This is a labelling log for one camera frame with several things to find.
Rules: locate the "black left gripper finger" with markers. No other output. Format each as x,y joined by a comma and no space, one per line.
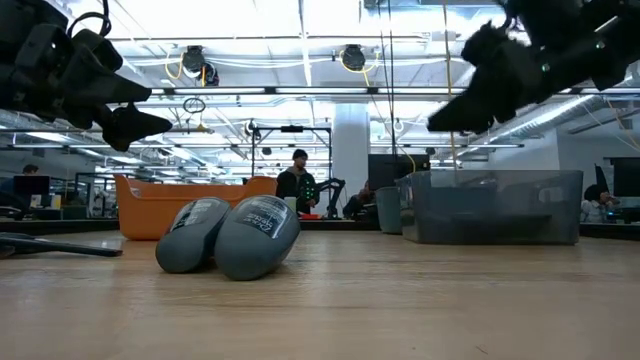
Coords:
110,82
135,127

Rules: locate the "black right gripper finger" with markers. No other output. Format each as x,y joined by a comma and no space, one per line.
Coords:
492,45
485,100

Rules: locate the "black plastic comb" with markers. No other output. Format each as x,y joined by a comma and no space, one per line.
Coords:
60,246

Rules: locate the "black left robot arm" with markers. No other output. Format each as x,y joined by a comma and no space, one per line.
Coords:
25,10

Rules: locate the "black background robot arm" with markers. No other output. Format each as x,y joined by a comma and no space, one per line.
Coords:
336,192

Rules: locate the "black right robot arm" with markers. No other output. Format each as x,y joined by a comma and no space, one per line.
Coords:
615,65

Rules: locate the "orange plastic bin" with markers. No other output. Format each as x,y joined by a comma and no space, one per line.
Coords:
150,215

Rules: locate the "person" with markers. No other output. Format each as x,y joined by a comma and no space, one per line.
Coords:
297,187
597,207
31,170
357,205

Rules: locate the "grey plastic bin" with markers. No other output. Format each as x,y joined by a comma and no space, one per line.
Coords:
490,210

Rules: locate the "black computer monitor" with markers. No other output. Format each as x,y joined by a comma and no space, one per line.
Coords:
627,177
31,186

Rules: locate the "black panel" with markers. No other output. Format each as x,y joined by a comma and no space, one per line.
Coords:
390,170

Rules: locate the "grey body wash bottle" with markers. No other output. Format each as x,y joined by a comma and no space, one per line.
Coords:
255,240
192,240

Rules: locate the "white pillar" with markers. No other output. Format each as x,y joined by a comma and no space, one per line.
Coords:
350,145

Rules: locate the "teal plastic bin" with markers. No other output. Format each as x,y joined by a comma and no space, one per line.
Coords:
389,210

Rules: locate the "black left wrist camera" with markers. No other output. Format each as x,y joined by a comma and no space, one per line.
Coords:
97,50

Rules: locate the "black gantry frame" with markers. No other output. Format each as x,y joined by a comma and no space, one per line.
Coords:
292,129

